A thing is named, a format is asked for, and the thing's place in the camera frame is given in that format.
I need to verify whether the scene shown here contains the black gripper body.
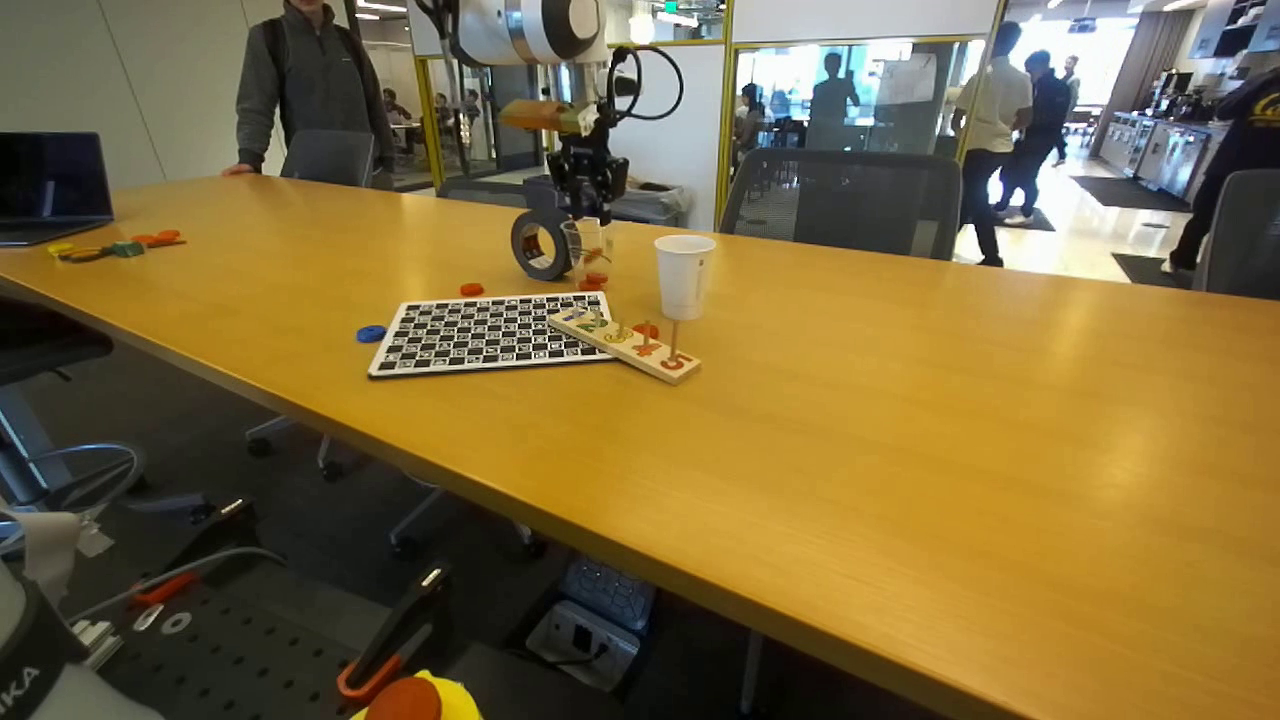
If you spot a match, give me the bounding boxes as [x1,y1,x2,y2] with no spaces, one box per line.
[543,129,633,201]

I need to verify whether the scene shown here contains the clear plastic cup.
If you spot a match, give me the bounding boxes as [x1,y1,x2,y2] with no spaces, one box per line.
[567,215,617,291]

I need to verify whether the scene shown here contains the white cup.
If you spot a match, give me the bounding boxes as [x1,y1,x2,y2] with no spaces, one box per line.
[650,232,719,322]

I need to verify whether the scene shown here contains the grey tape roll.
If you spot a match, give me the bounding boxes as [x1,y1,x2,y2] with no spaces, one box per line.
[506,209,589,283]

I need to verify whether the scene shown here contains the gold framed glass partition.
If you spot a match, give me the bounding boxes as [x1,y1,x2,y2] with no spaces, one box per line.
[403,0,1009,265]

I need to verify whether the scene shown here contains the wooden peg board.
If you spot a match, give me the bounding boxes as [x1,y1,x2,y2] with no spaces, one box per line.
[547,309,707,389]

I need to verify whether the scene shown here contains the black white checkerboard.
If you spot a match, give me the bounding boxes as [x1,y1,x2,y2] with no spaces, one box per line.
[363,286,627,385]

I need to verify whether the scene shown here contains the dark silhouette person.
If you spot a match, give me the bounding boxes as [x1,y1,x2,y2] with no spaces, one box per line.
[799,46,871,136]

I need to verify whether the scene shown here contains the man in grey sweater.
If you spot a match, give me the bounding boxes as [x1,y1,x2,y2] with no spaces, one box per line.
[227,0,397,189]

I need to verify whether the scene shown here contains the person in pale yellow shirt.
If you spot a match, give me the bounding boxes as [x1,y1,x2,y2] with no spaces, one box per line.
[946,16,1040,270]

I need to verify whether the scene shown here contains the grey floor power box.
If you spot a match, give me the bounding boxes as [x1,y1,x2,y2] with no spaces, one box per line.
[519,555,661,696]

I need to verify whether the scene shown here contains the person in dark hoodie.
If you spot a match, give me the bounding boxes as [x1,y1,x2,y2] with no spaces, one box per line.
[1021,46,1086,225]

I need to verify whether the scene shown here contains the black clamp lever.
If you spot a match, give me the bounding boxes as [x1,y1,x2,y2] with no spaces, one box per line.
[167,491,262,579]

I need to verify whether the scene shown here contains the dark floor mat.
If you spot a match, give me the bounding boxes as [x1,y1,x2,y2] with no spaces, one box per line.
[1111,247,1202,291]
[1069,171,1166,215]

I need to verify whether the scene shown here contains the black monitor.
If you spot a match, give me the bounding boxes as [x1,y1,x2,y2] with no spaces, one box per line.
[0,129,121,232]

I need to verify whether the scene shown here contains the yellow red emergency stop button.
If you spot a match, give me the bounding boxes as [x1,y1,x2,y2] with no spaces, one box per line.
[347,669,488,720]

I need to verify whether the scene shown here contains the black office chair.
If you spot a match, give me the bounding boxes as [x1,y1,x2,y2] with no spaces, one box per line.
[0,291,153,534]

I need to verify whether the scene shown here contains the kitchen counter cabinets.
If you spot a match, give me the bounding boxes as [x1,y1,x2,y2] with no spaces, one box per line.
[1085,34,1280,225]

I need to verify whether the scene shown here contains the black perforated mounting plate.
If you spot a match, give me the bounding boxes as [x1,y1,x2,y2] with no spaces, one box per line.
[72,584,403,720]

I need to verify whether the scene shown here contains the white cylindrical object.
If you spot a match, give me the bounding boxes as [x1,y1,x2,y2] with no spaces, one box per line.
[0,503,86,606]

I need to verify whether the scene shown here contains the person in dark jacket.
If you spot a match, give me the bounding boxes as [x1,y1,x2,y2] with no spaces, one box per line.
[1166,58,1280,283]

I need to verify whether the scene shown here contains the grey office chair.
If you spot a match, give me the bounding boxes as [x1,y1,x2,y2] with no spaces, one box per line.
[1190,163,1280,299]

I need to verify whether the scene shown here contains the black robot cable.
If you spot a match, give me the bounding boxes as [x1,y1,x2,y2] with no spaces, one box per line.
[418,0,691,133]

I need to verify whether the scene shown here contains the orange handled hand tool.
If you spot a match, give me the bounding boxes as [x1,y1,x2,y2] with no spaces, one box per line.
[129,225,186,258]

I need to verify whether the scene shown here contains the black clamp with orange ring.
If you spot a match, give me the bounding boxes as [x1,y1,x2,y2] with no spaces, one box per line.
[333,555,457,713]

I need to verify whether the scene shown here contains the red handled screwdriver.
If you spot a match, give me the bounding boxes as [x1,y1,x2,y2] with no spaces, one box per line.
[129,571,204,610]

